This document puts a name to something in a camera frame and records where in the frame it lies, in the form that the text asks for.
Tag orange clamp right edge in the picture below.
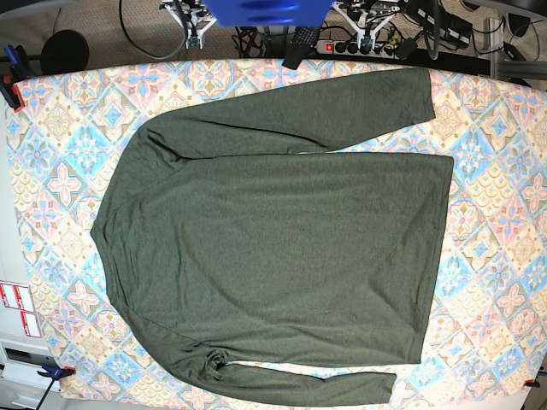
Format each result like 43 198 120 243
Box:
524 379 541 388

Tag blue plastic box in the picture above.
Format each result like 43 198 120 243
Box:
203 0 332 27

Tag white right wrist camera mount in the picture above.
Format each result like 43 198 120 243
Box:
159 0 217 50

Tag dark green long-sleeve shirt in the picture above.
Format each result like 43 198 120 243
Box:
91 68 454 407

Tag white power strip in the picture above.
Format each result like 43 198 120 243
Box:
315 39 396 59

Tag colourful patterned tablecloth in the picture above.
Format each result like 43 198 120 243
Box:
1 60 546 409

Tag red white label stickers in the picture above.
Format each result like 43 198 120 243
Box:
1 282 41 338

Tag black round stand base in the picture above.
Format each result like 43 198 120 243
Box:
40 30 89 75

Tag blue clamp lower left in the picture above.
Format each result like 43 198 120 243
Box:
36 365 76 410

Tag black remote control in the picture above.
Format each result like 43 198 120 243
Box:
282 26 320 70

